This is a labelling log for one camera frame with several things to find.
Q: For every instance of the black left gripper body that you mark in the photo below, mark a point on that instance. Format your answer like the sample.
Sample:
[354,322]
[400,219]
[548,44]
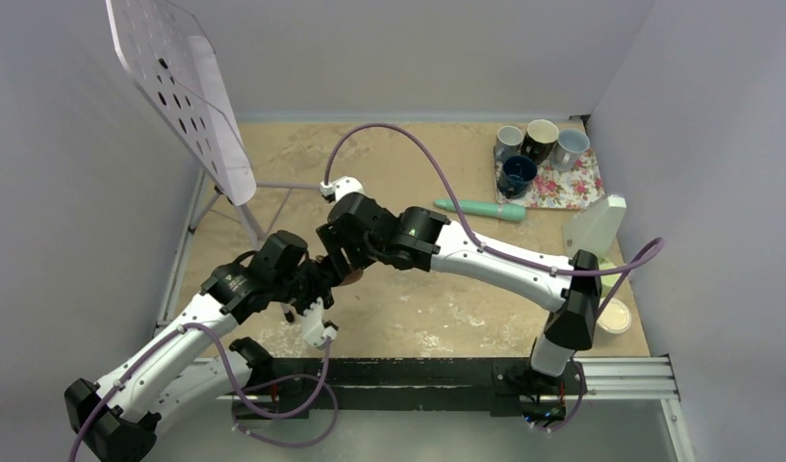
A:
[304,286]

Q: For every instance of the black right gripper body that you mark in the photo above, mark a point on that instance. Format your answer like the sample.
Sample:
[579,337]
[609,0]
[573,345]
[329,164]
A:
[359,256]

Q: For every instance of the brown mug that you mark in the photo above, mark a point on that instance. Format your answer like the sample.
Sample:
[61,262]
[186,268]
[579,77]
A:
[354,276]

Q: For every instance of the dark blue mug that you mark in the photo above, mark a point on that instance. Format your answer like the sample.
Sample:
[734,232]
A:
[516,176]

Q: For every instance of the grey mug with lettering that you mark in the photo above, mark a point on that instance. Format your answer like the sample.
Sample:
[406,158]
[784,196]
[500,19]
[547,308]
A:
[508,143]

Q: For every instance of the black mug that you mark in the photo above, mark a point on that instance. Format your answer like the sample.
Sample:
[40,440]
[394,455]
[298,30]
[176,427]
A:
[540,137]

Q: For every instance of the light grey mug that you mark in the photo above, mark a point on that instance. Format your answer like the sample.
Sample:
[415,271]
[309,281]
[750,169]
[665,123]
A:
[571,146]

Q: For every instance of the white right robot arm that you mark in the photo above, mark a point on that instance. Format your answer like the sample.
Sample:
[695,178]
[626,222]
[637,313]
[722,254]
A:
[421,239]

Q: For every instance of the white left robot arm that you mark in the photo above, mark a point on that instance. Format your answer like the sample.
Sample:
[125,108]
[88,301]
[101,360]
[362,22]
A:
[117,416]

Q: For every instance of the green mug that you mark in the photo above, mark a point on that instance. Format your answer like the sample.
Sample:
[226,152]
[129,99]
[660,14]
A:
[608,281]

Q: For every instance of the cream mug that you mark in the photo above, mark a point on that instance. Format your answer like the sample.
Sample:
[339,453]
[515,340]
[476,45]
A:
[616,318]

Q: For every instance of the lilac tripod stand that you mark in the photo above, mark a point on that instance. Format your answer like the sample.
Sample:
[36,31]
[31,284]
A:
[216,235]

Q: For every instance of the mint green tube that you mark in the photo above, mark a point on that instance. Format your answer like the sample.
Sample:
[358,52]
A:
[507,211]

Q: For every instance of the floral tray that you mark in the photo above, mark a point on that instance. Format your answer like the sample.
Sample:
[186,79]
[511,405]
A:
[575,189]

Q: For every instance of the white box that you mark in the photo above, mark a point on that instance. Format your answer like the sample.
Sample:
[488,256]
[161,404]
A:
[594,228]

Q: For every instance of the perforated calibration board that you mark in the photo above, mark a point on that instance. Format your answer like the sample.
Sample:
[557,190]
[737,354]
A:
[174,66]

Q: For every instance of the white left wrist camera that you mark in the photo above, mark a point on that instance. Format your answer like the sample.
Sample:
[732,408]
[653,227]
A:
[316,331]

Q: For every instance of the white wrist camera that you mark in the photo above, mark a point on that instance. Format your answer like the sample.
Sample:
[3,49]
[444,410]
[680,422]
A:
[316,331]
[335,190]

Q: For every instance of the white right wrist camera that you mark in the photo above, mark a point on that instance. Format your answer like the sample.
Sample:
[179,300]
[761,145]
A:
[335,190]

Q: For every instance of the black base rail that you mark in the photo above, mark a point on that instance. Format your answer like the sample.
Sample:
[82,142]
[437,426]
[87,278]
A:
[499,386]

